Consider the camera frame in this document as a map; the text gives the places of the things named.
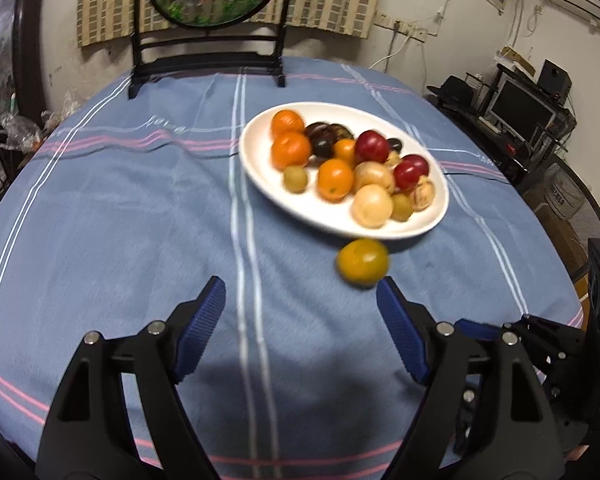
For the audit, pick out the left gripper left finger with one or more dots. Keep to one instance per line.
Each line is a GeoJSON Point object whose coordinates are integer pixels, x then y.
{"type": "Point", "coordinates": [196, 322]}

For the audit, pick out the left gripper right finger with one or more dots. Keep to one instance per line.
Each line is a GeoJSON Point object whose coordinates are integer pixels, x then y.
{"type": "Point", "coordinates": [408, 324]}

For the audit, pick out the green orange tomato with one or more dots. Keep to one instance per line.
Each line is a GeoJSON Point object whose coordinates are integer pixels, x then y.
{"type": "Point", "coordinates": [363, 262]}

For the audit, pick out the medium striped pepino melon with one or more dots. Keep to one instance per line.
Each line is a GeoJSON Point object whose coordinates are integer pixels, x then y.
{"type": "Point", "coordinates": [423, 194]}

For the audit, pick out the red cherry tomato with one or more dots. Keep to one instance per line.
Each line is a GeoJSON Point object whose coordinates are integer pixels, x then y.
{"type": "Point", "coordinates": [406, 176]}

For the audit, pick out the tan pepino melon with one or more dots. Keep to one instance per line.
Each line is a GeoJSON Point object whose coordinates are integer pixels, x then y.
{"type": "Point", "coordinates": [367, 173]}

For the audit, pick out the orange tangerine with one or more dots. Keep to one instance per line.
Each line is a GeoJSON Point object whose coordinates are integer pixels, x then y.
{"type": "Point", "coordinates": [334, 180]}

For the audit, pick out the large red plum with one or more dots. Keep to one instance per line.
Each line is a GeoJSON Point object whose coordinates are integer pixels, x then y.
{"type": "Point", "coordinates": [371, 146]}

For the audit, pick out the dark purple small fruit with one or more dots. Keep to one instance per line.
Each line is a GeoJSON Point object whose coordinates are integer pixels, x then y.
{"type": "Point", "coordinates": [323, 146]}

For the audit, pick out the dark chestnut fruit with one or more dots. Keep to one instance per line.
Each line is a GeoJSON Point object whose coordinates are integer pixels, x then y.
{"type": "Point", "coordinates": [315, 129]}

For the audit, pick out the pale peeled round fruit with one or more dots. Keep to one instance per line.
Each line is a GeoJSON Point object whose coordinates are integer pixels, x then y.
{"type": "Point", "coordinates": [372, 206]}

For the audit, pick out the red plum on plate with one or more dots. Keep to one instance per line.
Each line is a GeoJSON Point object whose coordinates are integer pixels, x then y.
{"type": "Point", "coordinates": [418, 162]}

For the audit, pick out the white oval plate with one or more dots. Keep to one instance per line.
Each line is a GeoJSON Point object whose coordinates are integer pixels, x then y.
{"type": "Point", "coordinates": [255, 155]}

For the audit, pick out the dark small fruit plate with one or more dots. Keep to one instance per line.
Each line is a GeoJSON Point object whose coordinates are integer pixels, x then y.
{"type": "Point", "coordinates": [395, 144]}

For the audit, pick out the yellow orange tomato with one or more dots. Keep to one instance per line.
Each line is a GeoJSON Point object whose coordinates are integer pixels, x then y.
{"type": "Point", "coordinates": [344, 150]}

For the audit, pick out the orange tangerine plate front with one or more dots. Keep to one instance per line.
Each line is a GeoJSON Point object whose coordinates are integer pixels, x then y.
{"type": "Point", "coordinates": [290, 149]}

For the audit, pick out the orange tangerine plate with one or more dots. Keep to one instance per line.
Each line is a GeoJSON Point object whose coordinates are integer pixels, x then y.
{"type": "Point", "coordinates": [285, 121]}
{"type": "Point", "coordinates": [290, 149]}

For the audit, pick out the dark brown mangosteen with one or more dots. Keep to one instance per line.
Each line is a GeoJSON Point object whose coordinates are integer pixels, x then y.
{"type": "Point", "coordinates": [339, 132]}

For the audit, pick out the orange tangerine plate back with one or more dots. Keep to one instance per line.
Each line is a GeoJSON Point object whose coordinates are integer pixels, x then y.
{"type": "Point", "coordinates": [285, 121]}

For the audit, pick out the computer monitor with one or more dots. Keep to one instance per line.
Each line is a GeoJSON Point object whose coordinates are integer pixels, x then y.
{"type": "Point", "coordinates": [519, 111]}

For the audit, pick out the black hat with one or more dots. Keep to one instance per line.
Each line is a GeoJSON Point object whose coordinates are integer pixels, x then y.
{"type": "Point", "coordinates": [454, 92]}

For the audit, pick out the clear plastic bag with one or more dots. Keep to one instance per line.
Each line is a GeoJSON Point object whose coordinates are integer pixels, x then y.
{"type": "Point", "coordinates": [18, 133]}

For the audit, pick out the black speaker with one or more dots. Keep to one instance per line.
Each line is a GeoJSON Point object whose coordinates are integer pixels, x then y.
{"type": "Point", "coordinates": [555, 82]}

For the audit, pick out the round goldfish screen ornament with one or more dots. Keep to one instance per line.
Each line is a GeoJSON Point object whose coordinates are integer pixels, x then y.
{"type": "Point", "coordinates": [206, 22]}

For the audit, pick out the checkered curtain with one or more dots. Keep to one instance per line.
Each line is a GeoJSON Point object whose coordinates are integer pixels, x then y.
{"type": "Point", "coordinates": [98, 21]}

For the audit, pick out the dark framed mirror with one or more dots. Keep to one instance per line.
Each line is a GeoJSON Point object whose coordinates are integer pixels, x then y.
{"type": "Point", "coordinates": [21, 81]}

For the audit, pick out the wall power strip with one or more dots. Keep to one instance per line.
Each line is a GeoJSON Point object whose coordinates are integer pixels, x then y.
{"type": "Point", "coordinates": [416, 30]}

